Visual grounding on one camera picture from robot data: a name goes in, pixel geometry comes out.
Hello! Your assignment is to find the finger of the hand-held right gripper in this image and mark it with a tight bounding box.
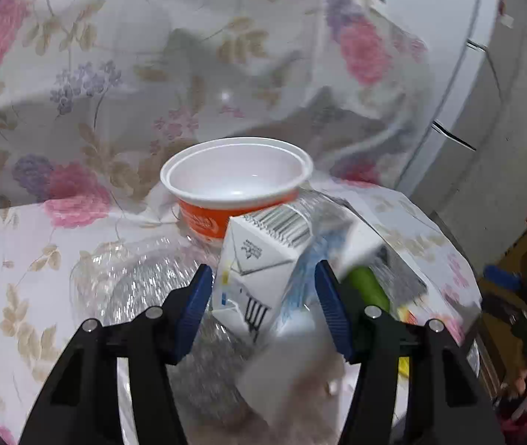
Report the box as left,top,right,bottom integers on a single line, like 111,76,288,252
483,265,524,293

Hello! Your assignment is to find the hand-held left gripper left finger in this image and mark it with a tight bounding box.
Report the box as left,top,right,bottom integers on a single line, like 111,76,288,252
18,263,214,445

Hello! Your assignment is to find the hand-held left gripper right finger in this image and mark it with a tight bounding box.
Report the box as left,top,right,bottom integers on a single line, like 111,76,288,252
314,260,507,445

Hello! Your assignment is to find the clear plastic container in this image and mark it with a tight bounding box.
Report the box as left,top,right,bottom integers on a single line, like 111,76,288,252
69,190,385,445

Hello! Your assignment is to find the white milk carton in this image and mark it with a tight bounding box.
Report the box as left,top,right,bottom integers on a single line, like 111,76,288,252
211,206,313,346

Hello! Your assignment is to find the orange and white paper bowl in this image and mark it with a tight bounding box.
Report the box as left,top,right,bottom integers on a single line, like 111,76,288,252
160,136,314,242

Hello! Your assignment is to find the green plastic tube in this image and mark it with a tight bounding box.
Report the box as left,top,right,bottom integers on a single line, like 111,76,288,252
347,266,391,313

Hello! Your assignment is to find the white paper box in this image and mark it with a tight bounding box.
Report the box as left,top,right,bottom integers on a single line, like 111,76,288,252
236,218,383,427

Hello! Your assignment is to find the yellow wrapper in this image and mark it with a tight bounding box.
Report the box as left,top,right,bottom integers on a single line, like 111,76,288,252
395,306,424,376

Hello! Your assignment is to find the floral cloth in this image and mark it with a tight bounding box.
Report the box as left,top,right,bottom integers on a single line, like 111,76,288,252
0,0,482,445

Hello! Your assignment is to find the white refrigerator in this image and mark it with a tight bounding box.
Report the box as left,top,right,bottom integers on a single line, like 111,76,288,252
398,0,505,195

